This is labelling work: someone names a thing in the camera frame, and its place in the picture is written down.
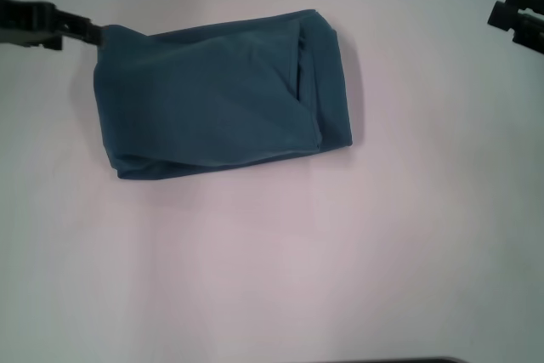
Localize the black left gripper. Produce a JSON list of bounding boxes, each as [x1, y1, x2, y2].
[[0, 0, 105, 51]]

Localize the blue t-shirt with pink print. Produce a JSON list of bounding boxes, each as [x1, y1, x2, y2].
[[92, 9, 354, 180]]

